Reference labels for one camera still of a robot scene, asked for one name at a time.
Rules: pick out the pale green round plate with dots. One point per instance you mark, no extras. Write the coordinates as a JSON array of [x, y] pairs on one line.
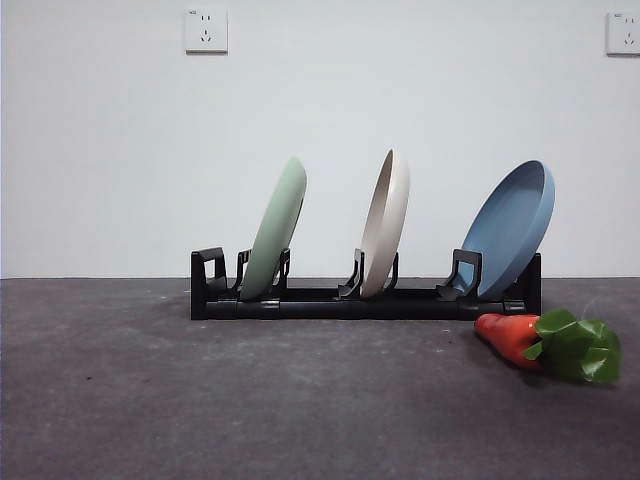
[[272, 225]]

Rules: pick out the orange toy carrot green leaves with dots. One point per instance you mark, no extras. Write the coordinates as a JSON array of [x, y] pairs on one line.
[[510, 335]]

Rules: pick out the beige round plate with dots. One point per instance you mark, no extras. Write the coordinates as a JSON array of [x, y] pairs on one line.
[[385, 225]]

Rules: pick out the black plastic plate rack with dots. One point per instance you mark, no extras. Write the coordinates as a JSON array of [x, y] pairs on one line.
[[325, 310]]

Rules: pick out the blue round plate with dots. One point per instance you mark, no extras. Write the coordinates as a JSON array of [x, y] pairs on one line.
[[505, 225]]

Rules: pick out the white wall socket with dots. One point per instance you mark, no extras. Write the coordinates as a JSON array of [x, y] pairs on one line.
[[624, 34], [206, 31]]

